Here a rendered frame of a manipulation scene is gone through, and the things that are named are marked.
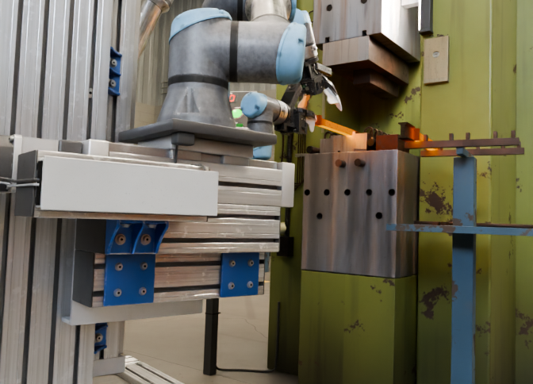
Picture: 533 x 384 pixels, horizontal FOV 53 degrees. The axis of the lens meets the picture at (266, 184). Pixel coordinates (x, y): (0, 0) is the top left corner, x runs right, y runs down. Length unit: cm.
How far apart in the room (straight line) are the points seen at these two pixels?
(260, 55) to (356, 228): 108
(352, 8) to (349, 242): 90
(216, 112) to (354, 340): 123
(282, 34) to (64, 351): 71
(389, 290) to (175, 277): 108
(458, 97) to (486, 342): 87
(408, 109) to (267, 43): 157
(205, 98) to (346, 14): 130
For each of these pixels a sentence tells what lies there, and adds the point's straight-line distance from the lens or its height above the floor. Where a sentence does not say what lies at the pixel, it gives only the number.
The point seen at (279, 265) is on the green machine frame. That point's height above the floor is 46.
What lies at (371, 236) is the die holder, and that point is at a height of 61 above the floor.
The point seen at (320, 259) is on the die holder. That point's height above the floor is 51.
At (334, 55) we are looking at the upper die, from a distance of 219.
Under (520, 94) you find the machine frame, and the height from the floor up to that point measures 122.
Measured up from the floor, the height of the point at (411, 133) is 92.
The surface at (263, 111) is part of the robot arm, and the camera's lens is 156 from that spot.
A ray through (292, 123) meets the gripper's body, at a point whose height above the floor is 96.
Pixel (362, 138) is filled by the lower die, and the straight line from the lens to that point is 206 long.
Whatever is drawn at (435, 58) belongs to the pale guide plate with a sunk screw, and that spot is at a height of 128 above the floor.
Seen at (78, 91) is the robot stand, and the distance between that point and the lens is 110.
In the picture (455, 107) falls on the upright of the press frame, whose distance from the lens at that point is 211.
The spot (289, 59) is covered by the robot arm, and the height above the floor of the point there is 96.
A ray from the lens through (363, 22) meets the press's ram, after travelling 218.
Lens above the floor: 66
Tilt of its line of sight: 4 degrees up
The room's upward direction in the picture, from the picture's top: 2 degrees clockwise
